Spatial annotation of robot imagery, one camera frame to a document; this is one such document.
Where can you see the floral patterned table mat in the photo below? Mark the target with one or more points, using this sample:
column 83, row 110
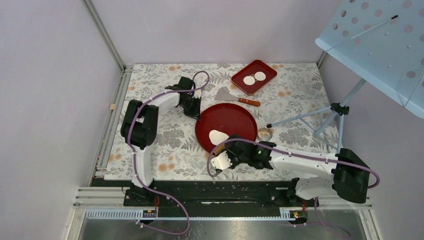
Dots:
column 297, row 89

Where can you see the white dough ball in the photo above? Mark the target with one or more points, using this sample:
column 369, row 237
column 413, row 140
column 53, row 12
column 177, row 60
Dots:
column 216, row 137

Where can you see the left round dumpling wrapper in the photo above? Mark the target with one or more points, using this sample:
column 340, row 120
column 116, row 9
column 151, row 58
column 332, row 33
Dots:
column 249, row 80

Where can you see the light blue tripod stand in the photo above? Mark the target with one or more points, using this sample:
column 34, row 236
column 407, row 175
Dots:
column 338, row 110

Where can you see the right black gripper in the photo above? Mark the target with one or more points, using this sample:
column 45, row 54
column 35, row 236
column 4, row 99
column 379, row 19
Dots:
column 230, row 155

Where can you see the scraper with orange handle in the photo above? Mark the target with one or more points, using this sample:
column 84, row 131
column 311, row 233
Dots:
column 223, row 94

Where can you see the round dumpling wrapper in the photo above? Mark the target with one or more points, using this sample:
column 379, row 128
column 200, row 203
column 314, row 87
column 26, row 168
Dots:
column 249, row 80
column 260, row 76

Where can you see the light blue perforated panel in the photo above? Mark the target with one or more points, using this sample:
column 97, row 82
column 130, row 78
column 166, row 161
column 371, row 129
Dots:
column 382, row 41

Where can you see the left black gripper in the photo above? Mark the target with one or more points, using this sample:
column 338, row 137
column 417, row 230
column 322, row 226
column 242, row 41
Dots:
column 195, row 113

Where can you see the wooden double-ended roller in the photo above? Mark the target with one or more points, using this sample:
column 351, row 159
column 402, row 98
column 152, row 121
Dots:
column 219, row 150

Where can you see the right round dumpling wrapper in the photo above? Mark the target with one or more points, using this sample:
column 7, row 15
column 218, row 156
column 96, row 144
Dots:
column 260, row 76

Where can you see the round red tray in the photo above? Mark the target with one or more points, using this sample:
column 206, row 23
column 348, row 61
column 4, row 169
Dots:
column 228, row 118

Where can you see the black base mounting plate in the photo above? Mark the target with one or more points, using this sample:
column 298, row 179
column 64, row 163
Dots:
column 212, row 199

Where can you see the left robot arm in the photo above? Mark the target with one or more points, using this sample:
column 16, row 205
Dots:
column 140, row 125

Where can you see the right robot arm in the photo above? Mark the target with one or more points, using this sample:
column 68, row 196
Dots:
column 342, row 174

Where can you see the red rectangular tray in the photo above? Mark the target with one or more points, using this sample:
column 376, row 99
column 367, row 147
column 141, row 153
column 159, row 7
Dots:
column 251, row 69

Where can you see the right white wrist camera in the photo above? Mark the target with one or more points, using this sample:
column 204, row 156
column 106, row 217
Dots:
column 221, row 162

